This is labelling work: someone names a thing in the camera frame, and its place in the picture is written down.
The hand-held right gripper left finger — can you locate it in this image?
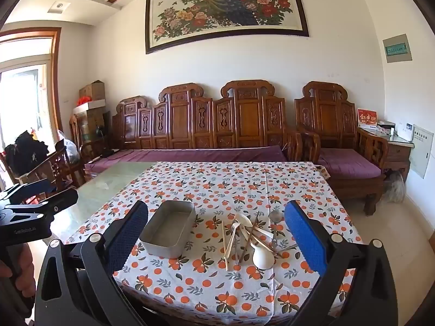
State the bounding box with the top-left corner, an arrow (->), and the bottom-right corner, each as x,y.
34,200 -> 170,326

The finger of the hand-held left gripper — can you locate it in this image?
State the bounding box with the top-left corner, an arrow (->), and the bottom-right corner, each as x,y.
10,188 -> 79,218
0,179 -> 52,208

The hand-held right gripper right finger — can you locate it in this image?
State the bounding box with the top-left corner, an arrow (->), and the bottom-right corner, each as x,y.
284,200 -> 400,326

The metal fork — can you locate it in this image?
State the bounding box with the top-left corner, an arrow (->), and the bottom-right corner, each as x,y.
270,243 -> 300,259

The rectangular metal tray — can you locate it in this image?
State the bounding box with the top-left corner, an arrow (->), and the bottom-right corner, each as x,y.
139,200 -> 197,259

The light wooden chopstick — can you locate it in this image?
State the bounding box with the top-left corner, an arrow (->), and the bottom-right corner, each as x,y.
245,226 -> 272,253
222,223 -> 229,271

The white plastic ladle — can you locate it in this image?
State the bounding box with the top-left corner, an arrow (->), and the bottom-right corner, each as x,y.
233,222 -> 275,271

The person's left hand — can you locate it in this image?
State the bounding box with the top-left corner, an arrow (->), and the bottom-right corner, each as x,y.
0,244 -> 35,316

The black clothes pile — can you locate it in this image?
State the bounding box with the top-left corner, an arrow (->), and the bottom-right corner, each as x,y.
3,130 -> 50,174

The clear plastic bag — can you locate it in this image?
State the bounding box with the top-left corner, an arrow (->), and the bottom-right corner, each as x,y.
56,130 -> 80,164

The glass cabinet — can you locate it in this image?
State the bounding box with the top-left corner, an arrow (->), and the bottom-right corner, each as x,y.
73,109 -> 111,143

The orange fruit print tablecloth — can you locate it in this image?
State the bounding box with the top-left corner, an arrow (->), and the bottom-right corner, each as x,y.
64,161 -> 362,326

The purple armchair cushion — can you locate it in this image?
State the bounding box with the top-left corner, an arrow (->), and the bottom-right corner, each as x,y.
318,148 -> 383,179

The white lidded cardboard box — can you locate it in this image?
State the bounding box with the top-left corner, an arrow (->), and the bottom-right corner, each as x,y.
73,99 -> 107,112

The grey feather duster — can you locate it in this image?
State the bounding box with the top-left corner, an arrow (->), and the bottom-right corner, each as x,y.
382,170 -> 406,202

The purple sofa cushion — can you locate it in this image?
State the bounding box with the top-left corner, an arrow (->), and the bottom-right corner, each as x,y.
84,144 -> 289,177

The brown cardboard box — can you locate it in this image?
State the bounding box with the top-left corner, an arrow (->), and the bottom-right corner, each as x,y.
79,80 -> 105,102

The carved wooden armchair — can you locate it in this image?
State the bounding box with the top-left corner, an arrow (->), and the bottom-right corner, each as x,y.
294,81 -> 390,216

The wooden side table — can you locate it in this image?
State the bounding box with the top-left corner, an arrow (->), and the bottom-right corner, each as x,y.
382,132 -> 415,182

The carved wooden sofa bench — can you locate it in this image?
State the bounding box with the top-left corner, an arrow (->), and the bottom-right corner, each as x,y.
83,80 -> 303,182

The red box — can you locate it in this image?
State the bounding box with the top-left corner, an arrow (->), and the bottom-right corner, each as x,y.
357,108 -> 379,130

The white electrical panel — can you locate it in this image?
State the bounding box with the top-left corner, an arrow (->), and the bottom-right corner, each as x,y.
409,124 -> 435,179

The white desk device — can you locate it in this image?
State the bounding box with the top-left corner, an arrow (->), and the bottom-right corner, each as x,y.
396,120 -> 415,141

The framed peacock painting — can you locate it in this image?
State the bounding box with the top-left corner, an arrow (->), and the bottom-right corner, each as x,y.
145,0 -> 310,55

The wooden door frame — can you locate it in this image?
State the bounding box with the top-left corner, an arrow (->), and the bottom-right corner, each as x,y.
0,27 -> 63,143

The green wall panel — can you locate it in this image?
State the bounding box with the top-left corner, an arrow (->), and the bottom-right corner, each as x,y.
382,34 -> 412,64

